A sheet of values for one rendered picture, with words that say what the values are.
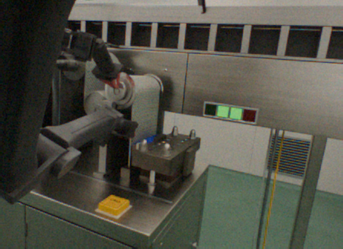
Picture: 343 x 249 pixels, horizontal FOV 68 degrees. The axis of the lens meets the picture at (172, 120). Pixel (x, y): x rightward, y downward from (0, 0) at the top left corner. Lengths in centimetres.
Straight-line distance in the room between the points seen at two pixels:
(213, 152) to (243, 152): 43
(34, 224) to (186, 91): 84
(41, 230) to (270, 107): 103
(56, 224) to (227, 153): 297
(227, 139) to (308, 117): 253
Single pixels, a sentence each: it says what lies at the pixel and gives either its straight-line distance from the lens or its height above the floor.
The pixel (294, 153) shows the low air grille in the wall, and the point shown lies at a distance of 363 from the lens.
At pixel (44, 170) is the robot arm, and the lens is 45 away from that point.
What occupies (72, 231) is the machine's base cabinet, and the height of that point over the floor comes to 79.
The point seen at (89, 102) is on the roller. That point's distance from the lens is 114.
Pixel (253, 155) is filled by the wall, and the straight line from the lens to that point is 366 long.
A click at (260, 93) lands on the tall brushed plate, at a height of 129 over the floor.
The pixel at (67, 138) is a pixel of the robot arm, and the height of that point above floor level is 120.
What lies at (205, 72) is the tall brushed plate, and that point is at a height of 136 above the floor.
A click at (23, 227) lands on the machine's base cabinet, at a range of 117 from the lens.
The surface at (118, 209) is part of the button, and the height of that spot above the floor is 92.
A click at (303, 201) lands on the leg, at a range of 148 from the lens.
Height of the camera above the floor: 135
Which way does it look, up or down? 11 degrees down
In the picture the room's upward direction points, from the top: 6 degrees clockwise
